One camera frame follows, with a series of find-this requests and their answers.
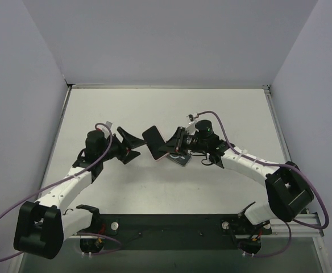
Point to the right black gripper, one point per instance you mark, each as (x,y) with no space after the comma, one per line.
(179,141)

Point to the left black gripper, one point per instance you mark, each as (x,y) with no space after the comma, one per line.
(120,149)

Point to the phone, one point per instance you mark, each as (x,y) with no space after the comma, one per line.
(154,141)

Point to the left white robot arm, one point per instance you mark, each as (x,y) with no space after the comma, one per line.
(42,225)

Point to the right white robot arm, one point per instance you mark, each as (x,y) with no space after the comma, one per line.
(287,192)

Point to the clear phone case black insert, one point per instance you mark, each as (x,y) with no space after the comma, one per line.
(181,160)

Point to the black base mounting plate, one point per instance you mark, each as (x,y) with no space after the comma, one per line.
(172,232)

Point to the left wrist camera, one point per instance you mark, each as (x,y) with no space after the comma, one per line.
(107,128)

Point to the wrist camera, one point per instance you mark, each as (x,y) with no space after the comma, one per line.
(107,128)
(190,129)

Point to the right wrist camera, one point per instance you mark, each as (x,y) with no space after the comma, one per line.
(190,129)

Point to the aluminium table frame rail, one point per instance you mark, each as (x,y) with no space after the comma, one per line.
(296,228)

